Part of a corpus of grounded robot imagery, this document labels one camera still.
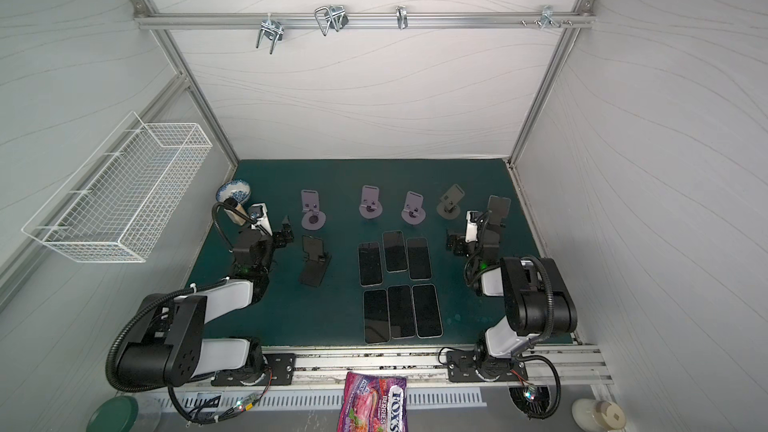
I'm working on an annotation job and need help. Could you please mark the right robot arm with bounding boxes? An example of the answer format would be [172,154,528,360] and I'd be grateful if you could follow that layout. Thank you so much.
[438,221,578,385]

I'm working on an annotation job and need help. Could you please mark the white round container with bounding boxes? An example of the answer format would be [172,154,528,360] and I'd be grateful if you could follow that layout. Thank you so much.
[571,398,627,432]

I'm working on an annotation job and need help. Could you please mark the landscape phone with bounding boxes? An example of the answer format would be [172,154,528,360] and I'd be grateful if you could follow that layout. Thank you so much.
[382,230,408,273]
[363,289,391,344]

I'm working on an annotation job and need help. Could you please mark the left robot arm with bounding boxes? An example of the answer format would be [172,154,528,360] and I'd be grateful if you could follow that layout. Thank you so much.
[105,200,294,393]

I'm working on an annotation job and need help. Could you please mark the purple phone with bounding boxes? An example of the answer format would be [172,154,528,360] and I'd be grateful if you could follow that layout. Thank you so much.
[387,285,416,339]

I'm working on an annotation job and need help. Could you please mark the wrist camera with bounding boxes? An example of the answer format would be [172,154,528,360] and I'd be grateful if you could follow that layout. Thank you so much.
[465,211,481,243]
[247,203,272,236]

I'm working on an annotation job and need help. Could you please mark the round stand of tilted phone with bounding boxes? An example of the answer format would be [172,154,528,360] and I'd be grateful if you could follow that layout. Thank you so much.
[436,184,465,220]

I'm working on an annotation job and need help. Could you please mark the round stand far left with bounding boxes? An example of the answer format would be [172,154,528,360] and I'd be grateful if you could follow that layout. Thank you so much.
[301,189,327,231]

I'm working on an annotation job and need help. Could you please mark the metal clamp small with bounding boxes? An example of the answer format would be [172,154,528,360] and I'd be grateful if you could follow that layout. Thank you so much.
[395,5,408,30]

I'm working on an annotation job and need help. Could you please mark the metal clamp right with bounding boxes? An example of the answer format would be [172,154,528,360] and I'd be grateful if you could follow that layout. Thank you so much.
[520,6,573,30]

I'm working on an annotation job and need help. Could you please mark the metal clamp left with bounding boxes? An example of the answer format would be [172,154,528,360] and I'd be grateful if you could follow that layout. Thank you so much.
[255,16,284,55]

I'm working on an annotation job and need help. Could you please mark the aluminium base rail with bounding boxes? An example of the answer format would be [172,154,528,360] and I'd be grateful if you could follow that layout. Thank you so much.
[116,344,614,396]

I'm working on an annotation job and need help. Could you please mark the white wire basket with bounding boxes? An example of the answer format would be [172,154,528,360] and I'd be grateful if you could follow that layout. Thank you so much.
[21,112,212,264]

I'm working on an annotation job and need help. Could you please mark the round stand of middle phone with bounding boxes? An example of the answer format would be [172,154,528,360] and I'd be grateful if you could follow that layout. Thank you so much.
[359,185,383,220]

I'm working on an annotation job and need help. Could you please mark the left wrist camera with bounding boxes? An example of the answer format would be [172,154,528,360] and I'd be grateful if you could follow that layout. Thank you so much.
[247,203,272,236]

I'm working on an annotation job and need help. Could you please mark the green lid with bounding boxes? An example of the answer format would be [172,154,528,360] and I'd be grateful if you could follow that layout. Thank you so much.
[86,396,139,432]

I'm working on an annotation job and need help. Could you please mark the white-edged phone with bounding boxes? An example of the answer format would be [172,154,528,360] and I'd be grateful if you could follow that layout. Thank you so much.
[412,284,443,338]

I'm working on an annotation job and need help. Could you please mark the Fox's candy bag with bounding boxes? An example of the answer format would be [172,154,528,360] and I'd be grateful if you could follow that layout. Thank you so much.
[337,372,408,432]

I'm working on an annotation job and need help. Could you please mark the black stand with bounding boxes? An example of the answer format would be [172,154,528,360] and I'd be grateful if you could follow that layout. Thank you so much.
[299,235,331,288]
[478,195,511,233]

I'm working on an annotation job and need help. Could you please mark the aluminium crossbar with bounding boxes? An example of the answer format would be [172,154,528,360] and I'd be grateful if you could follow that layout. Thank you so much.
[134,9,596,31]

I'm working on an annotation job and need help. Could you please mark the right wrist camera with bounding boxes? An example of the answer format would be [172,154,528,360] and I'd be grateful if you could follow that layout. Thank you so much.
[465,211,481,243]

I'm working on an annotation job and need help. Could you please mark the round stand of upright phone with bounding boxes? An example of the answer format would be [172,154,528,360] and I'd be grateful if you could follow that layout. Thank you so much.
[401,191,426,226]

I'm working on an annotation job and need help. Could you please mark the metal clamp middle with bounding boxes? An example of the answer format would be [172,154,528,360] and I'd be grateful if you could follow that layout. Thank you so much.
[314,5,349,36]

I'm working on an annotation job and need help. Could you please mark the blue white bowl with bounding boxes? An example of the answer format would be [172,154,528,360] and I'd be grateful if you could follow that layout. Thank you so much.
[216,179,251,204]

